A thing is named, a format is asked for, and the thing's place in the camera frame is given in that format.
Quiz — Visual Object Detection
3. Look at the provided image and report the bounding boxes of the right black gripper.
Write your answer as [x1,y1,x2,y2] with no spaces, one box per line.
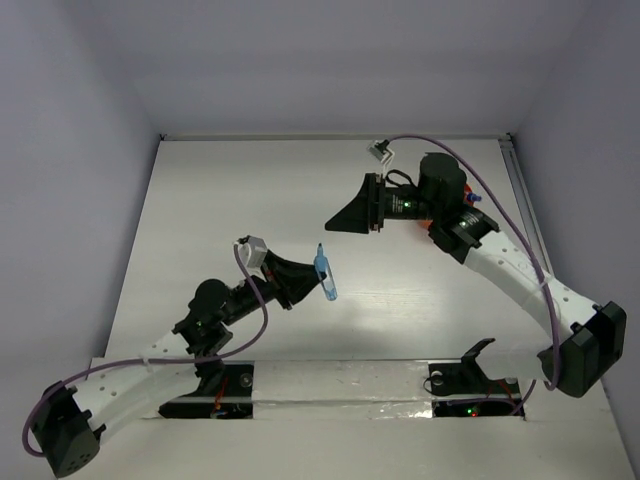
[325,173,441,234]

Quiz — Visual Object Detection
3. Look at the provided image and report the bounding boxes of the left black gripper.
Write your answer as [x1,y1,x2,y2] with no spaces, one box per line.
[219,251,325,327]

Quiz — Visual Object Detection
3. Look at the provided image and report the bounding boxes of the blue highlighter pen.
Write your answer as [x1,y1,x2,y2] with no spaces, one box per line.
[313,243,338,301]

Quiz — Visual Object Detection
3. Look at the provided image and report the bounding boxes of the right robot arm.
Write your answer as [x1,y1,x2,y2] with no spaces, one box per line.
[325,153,626,398]

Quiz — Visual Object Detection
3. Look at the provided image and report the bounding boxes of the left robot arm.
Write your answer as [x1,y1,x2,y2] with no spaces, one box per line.
[22,243,333,479]

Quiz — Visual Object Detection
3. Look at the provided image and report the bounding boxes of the orange round container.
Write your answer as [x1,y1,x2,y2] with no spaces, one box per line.
[418,184,478,229]

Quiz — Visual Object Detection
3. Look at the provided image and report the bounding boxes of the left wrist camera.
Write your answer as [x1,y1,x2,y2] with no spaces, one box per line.
[234,236,268,273]

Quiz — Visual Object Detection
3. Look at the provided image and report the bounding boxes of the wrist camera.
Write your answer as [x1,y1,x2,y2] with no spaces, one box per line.
[367,139,394,176]
[234,236,268,273]

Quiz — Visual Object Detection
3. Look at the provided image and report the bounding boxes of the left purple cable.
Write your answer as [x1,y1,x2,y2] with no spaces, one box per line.
[22,239,272,459]

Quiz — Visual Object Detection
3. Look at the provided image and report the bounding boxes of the purple cable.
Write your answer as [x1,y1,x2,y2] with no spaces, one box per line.
[387,133,560,416]
[22,239,272,459]

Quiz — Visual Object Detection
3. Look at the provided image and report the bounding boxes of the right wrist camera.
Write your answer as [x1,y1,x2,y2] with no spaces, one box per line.
[367,139,394,176]

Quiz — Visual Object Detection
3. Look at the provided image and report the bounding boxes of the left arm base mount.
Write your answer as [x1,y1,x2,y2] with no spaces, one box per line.
[158,362,254,420]

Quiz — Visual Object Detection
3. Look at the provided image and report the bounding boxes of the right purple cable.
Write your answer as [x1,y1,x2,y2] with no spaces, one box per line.
[387,133,560,416]

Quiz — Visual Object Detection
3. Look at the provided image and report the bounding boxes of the aluminium rail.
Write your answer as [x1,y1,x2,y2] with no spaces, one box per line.
[498,134,554,274]

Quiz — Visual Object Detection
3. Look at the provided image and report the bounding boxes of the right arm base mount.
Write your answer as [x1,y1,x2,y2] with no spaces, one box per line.
[422,338,525,418]

